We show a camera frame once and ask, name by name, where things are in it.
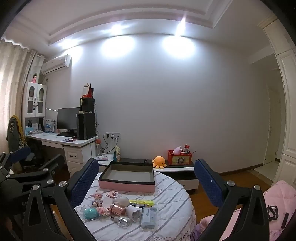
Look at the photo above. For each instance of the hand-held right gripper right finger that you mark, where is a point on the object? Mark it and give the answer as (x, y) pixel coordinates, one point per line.
(208, 183)

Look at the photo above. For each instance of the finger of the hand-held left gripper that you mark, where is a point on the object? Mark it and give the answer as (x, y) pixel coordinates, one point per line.
(52, 164)
(22, 154)

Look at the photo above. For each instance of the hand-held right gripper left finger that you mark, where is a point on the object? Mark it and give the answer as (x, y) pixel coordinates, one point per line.
(85, 180)

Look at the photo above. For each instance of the small doll figurine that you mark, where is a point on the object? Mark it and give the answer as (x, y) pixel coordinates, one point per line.
(97, 199)

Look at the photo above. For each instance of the teal round case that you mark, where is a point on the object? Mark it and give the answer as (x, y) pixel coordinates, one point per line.
(90, 212)

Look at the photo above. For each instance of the rose gold bottle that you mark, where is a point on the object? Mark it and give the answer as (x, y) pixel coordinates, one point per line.
(116, 208)

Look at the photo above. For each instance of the white round plastic toy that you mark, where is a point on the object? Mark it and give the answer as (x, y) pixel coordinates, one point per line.
(122, 200)

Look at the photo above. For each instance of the pink storage tray box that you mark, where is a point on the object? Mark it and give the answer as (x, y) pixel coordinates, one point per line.
(127, 186)

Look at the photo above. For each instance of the small glass bottle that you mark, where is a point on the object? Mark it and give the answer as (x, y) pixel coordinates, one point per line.
(122, 221)

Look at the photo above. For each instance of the white plug adapter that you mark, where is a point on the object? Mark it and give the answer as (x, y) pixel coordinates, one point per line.
(134, 212)

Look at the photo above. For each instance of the yellow highlighter pen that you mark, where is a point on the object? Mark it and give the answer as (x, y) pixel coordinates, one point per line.
(142, 203)

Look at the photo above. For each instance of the office chair with clothing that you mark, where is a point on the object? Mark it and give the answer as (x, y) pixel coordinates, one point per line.
(15, 134)

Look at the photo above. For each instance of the white desk with drawers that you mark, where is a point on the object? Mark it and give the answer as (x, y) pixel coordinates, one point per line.
(74, 155)

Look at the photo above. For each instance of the magazine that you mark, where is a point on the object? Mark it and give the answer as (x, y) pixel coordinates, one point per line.
(102, 158)

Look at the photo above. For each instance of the black white low cabinet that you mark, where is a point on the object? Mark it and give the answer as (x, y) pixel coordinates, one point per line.
(180, 172)

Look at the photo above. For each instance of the black keyboard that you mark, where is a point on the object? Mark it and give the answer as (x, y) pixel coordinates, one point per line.
(66, 134)

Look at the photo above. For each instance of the clear water bottle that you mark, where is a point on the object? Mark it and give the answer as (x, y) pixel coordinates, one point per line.
(99, 148)

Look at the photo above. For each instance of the red storage box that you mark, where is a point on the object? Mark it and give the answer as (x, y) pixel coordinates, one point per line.
(180, 158)

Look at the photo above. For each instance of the blue white box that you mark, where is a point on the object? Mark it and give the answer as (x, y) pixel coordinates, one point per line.
(49, 126)

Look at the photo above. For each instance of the yellow blue snack bag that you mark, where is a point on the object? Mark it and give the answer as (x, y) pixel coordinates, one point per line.
(117, 154)

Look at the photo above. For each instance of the pink plush toy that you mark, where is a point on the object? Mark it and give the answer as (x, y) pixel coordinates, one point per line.
(177, 150)

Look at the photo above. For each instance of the black computer monitor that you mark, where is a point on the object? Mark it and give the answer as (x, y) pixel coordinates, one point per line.
(67, 118)

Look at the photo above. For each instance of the black computer tower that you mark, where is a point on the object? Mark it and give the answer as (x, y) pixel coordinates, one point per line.
(85, 126)

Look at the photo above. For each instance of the orange octopus plush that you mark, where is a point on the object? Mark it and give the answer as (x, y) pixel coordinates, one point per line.
(159, 162)

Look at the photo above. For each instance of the white glass-door cabinet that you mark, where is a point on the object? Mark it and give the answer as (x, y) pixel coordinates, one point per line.
(34, 88)

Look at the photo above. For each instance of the black box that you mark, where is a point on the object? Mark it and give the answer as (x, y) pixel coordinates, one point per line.
(88, 105)

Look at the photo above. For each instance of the pink quilt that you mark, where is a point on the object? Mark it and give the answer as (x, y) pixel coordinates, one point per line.
(277, 194)

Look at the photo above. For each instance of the beige curtain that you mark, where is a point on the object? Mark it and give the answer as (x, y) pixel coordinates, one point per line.
(11, 81)

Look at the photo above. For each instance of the pink doll figure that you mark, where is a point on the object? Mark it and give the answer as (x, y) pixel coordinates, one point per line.
(34, 78)

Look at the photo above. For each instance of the red cardboard box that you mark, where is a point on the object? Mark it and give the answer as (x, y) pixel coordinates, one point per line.
(87, 91)

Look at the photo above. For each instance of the white door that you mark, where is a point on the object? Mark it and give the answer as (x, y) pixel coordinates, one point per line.
(274, 127)

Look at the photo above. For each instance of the white air conditioner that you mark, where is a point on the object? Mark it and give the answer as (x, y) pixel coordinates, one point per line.
(55, 63)

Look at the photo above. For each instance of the white wall power outlet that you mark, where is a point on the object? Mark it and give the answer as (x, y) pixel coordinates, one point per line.
(113, 135)

